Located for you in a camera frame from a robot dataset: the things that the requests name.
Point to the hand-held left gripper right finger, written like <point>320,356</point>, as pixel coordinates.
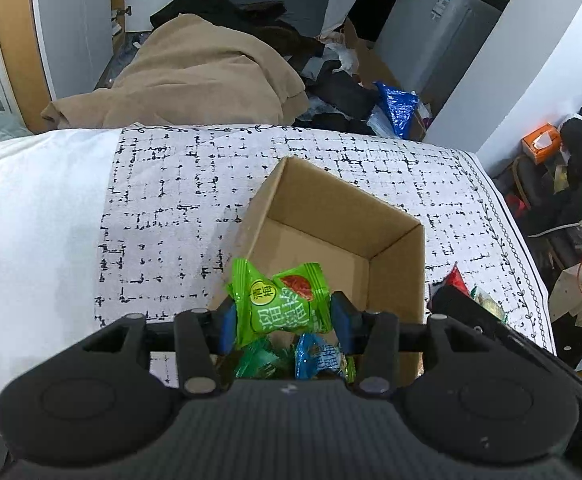
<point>343,322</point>

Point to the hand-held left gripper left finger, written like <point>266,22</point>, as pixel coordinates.
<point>229,327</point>

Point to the bright green snack packet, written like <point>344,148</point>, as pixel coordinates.
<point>281,305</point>

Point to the cardboard box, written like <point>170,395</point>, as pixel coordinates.
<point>321,240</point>

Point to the green edged snack packet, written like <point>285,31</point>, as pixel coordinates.
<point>488,305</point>

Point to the red label snack packet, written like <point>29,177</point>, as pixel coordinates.
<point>456,280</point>

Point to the blue snack packet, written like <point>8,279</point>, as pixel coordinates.
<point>316,355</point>

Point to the dark green snack packet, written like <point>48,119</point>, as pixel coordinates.
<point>258,360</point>

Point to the brown chair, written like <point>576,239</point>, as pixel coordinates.
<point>531,185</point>

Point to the black white grid blanket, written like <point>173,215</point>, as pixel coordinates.
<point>181,185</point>

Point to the orange tissue box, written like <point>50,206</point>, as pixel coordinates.
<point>538,150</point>

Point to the black cloth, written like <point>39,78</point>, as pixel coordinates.
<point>341,92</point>
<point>336,122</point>

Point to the blue plastic bag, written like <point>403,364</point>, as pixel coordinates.
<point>396,105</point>

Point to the white bed sheet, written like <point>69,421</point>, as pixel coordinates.
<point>31,235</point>

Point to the beige blanket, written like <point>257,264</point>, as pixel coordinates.
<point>196,75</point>

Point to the flat cardboard sheet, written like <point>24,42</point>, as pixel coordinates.
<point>376,67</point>

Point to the white plastic bag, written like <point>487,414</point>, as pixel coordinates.
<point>346,57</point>

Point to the grey fridge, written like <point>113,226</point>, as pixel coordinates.
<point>431,35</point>

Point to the black jacket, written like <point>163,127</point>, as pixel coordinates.
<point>231,15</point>

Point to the white wardrobe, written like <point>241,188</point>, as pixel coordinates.
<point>71,25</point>

